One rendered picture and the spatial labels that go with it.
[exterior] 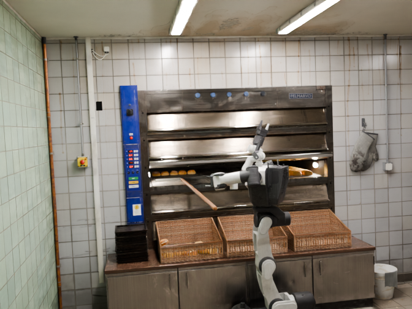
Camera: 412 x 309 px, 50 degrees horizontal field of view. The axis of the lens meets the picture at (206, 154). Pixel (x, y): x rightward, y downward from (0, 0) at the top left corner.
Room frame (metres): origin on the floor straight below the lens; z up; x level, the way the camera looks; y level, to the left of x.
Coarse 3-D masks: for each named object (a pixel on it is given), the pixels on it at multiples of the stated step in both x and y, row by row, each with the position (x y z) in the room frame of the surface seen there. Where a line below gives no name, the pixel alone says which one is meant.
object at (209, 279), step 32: (224, 256) 3.88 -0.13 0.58; (288, 256) 3.86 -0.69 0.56; (320, 256) 3.92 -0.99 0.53; (352, 256) 3.96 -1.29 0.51; (128, 288) 3.65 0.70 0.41; (160, 288) 3.69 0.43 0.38; (192, 288) 3.73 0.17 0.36; (224, 288) 3.78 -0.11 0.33; (256, 288) 3.82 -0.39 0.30; (288, 288) 3.87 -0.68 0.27; (320, 288) 3.91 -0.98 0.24; (352, 288) 3.96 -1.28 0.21
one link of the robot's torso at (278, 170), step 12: (264, 168) 3.38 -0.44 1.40; (276, 168) 3.35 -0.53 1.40; (288, 168) 3.50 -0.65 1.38; (264, 180) 3.35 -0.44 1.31; (276, 180) 3.35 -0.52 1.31; (252, 192) 3.42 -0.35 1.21; (264, 192) 3.37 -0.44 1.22; (276, 192) 3.35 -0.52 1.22; (264, 204) 3.40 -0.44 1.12; (276, 204) 3.38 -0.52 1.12
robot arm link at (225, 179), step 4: (220, 172) 3.39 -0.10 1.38; (232, 172) 3.34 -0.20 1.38; (236, 172) 3.32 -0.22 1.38; (220, 176) 3.34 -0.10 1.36; (224, 176) 3.33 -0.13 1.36; (228, 176) 3.31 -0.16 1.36; (232, 176) 3.30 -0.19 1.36; (236, 176) 3.29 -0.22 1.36; (220, 180) 3.33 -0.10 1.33; (224, 180) 3.32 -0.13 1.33; (228, 180) 3.31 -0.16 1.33; (232, 180) 3.30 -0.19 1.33; (236, 180) 3.29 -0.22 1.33; (240, 180) 3.29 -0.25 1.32; (220, 184) 3.33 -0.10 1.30; (224, 184) 3.32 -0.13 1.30; (228, 184) 3.32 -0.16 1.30; (232, 184) 3.34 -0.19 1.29; (220, 188) 3.35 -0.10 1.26; (224, 188) 3.38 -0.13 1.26
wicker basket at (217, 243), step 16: (160, 224) 4.19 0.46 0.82; (176, 224) 4.22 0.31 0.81; (192, 224) 4.24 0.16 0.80; (208, 224) 4.27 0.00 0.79; (160, 240) 3.84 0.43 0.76; (176, 240) 4.18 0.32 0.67; (192, 240) 4.20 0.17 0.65; (208, 240) 4.22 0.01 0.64; (160, 256) 3.74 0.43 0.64; (176, 256) 3.76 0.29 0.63; (192, 256) 3.79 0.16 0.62; (208, 256) 3.82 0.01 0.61
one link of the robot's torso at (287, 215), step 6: (258, 210) 3.43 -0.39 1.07; (264, 210) 3.43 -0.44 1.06; (270, 210) 3.44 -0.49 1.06; (276, 210) 3.45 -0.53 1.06; (276, 216) 3.45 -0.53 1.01; (282, 216) 3.46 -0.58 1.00; (288, 216) 3.48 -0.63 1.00; (258, 222) 3.44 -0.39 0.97; (276, 222) 3.45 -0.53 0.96; (282, 222) 3.47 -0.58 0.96; (288, 222) 3.48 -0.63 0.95
